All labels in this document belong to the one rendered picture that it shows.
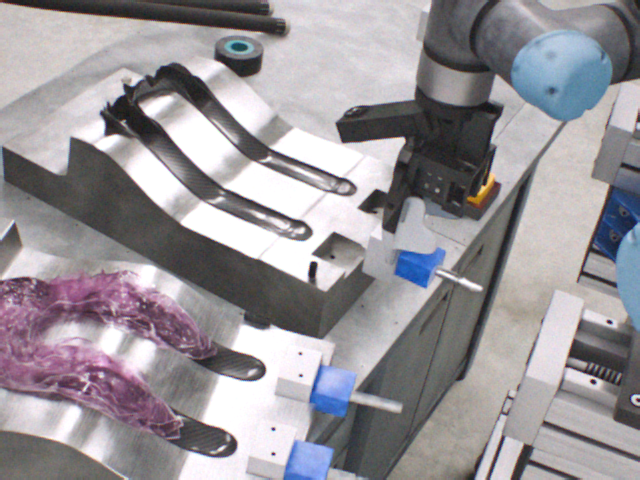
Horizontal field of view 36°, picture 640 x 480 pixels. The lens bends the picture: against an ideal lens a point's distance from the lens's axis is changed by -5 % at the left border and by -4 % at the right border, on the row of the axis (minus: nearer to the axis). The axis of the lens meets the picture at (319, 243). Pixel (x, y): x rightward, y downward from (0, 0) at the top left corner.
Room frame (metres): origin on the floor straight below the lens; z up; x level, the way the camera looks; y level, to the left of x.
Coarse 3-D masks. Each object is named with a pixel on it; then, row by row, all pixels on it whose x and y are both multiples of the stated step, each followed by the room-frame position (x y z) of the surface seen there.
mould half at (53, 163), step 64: (192, 64) 1.18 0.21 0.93; (64, 128) 1.09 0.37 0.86; (192, 128) 1.05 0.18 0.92; (256, 128) 1.11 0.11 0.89; (64, 192) 0.98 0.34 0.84; (128, 192) 0.94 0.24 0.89; (256, 192) 0.98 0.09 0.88; (320, 192) 1.00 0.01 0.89; (192, 256) 0.90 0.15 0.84; (256, 256) 0.86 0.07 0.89; (320, 320) 0.82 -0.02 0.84
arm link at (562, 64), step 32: (512, 0) 0.80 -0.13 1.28; (480, 32) 0.78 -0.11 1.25; (512, 32) 0.76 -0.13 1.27; (544, 32) 0.75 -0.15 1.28; (576, 32) 0.75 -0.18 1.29; (608, 32) 0.78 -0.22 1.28; (512, 64) 0.75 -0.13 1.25; (544, 64) 0.72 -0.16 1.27; (576, 64) 0.72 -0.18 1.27; (608, 64) 0.74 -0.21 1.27; (544, 96) 0.71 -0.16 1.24; (576, 96) 0.72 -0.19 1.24
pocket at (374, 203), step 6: (372, 192) 1.02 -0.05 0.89; (378, 192) 1.02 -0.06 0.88; (384, 192) 1.02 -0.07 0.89; (366, 198) 1.00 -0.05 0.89; (372, 198) 1.02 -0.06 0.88; (378, 198) 1.02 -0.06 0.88; (384, 198) 1.02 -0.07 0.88; (360, 204) 0.99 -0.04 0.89; (366, 204) 1.01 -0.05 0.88; (372, 204) 1.03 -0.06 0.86; (378, 204) 1.02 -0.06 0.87; (384, 204) 1.02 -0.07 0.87; (360, 210) 0.99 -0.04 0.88; (366, 210) 1.01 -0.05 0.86; (372, 210) 1.01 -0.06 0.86; (378, 210) 1.02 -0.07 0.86; (372, 216) 1.00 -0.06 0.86; (378, 216) 1.00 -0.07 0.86
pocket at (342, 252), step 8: (336, 232) 0.93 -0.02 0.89; (328, 240) 0.92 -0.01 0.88; (336, 240) 0.93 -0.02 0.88; (344, 240) 0.92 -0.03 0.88; (352, 240) 0.92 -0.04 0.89; (320, 248) 0.90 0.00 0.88; (328, 248) 0.92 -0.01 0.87; (336, 248) 0.92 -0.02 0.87; (344, 248) 0.92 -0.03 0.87; (352, 248) 0.92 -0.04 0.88; (360, 248) 0.91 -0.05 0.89; (320, 256) 0.91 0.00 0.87; (328, 256) 0.91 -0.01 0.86; (336, 256) 0.91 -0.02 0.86; (344, 256) 0.92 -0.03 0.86; (352, 256) 0.92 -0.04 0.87; (360, 256) 0.91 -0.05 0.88; (336, 264) 0.90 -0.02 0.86; (344, 264) 0.90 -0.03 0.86; (352, 264) 0.89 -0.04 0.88
